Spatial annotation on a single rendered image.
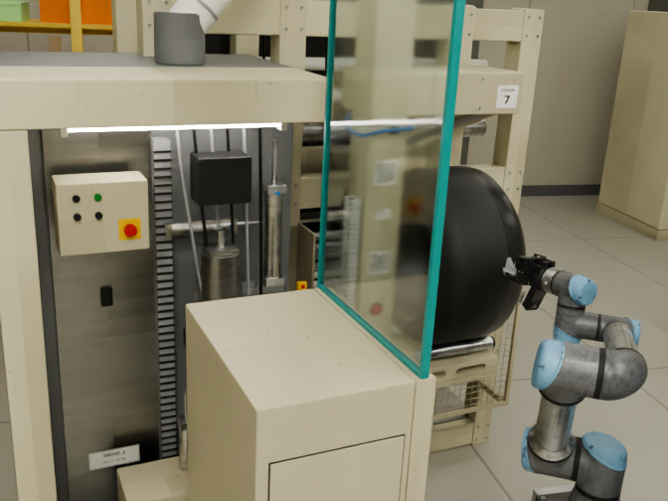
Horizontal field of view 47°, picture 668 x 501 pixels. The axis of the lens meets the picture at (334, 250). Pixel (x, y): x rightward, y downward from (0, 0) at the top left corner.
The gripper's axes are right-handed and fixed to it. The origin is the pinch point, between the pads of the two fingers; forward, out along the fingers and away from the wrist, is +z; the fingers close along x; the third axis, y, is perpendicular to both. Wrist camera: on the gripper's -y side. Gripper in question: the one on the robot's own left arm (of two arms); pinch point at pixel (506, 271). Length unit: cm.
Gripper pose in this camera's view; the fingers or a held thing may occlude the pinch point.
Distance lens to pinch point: 241.6
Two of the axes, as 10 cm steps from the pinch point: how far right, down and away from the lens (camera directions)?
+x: -9.1, 0.9, -4.1
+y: 0.0, -9.8, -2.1
